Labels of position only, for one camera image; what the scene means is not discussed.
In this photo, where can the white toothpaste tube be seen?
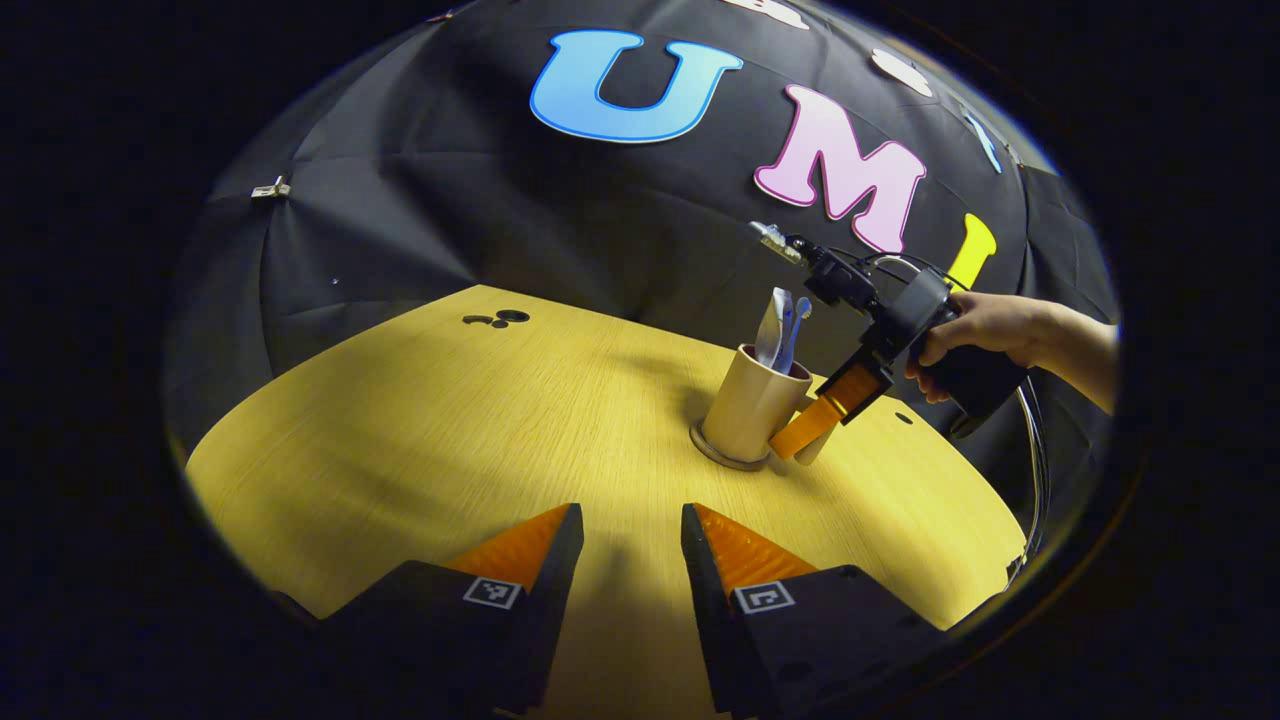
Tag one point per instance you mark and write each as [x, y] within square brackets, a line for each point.
[772, 325]

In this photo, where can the beige cup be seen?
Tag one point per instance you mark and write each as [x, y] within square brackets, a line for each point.
[750, 400]

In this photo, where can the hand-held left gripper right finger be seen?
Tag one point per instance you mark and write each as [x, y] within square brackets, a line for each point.
[712, 620]

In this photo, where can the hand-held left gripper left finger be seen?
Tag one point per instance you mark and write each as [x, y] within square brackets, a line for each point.
[555, 610]

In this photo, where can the black backdrop cloth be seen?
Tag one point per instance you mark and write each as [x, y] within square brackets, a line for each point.
[500, 200]

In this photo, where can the silver metal clip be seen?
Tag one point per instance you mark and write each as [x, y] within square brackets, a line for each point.
[270, 188]

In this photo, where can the white and blue toothbrush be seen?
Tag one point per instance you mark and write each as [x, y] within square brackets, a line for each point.
[795, 335]

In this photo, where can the wooden desktop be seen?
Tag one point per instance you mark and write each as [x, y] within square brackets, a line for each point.
[450, 430]

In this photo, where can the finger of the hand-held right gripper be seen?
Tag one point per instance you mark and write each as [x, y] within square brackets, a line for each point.
[820, 420]

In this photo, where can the round brown coaster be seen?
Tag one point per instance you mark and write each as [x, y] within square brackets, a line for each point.
[715, 452]

